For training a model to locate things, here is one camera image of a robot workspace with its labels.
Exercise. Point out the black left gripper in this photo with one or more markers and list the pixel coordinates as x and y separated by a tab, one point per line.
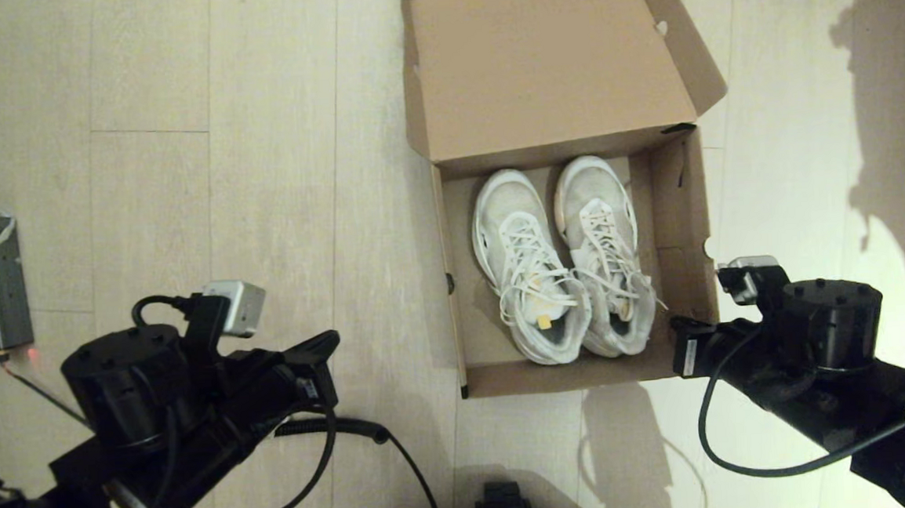
272	394

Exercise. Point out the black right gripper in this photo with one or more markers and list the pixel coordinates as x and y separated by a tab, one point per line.
734	354

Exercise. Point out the white lace-up sneaker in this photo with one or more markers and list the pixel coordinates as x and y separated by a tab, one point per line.
594	198
509	219

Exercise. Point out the brown cardboard shoe box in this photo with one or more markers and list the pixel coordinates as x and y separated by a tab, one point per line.
551	59

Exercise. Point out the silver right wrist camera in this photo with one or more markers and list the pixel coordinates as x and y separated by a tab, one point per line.
748	277

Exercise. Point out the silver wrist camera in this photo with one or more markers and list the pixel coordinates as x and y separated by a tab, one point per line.
748	277
237	308

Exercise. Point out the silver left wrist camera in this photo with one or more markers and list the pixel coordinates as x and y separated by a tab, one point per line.
237	308

